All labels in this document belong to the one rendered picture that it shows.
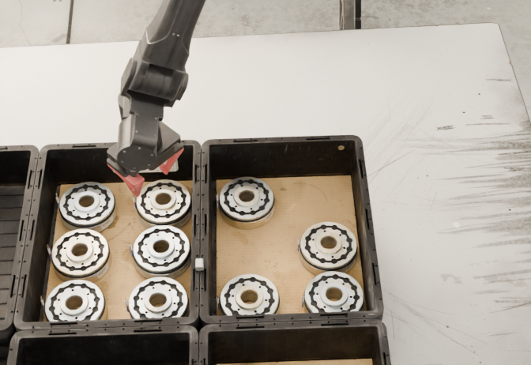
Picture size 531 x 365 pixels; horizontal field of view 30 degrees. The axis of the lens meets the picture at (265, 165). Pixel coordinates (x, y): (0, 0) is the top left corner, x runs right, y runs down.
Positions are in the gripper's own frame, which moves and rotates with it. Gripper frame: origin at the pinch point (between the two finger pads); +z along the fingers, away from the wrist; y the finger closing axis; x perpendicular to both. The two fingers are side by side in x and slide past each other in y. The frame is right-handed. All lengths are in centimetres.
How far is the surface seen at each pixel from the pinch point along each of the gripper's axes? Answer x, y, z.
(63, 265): 10.4, -13.7, 20.5
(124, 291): 0.0, -9.0, 23.2
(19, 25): 156, 68, 109
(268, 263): -14.6, 12.6, 23.2
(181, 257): -3.9, 1.4, 20.1
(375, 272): -33.7, 18.5, 12.9
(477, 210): -31, 58, 36
